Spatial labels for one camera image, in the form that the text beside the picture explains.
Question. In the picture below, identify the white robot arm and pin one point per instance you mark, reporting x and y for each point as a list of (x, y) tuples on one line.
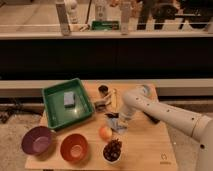
[(197, 126)]

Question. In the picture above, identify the white bowl of grapes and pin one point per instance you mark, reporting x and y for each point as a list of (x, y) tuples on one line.
[(112, 151)]

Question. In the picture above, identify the orange bowl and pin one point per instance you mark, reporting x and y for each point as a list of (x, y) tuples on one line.
[(74, 148)]

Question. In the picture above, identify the purple bowl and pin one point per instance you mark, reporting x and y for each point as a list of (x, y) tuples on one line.
[(37, 141)]

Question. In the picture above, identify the small dark cup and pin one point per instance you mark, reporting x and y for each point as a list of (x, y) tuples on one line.
[(103, 90)]

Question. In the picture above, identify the wooden spatula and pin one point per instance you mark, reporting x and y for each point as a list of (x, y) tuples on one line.
[(114, 98)]

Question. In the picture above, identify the small metal toy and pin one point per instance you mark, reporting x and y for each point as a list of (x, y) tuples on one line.
[(101, 104)]

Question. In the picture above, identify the blue sponge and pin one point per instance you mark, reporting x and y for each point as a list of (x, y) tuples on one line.
[(69, 99)]

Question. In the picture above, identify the blue cup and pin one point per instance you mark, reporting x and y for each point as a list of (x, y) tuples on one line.
[(146, 89)]

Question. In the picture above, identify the green plastic tray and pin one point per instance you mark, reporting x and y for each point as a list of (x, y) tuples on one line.
[(59, 116)]

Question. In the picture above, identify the orange fruit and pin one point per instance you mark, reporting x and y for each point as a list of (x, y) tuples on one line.
[(105, 133)]

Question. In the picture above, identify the green crate in background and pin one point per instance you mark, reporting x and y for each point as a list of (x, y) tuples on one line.
[(105, 25)]

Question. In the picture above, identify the black handled knife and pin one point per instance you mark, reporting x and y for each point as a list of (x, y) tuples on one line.
[(112, 115)]

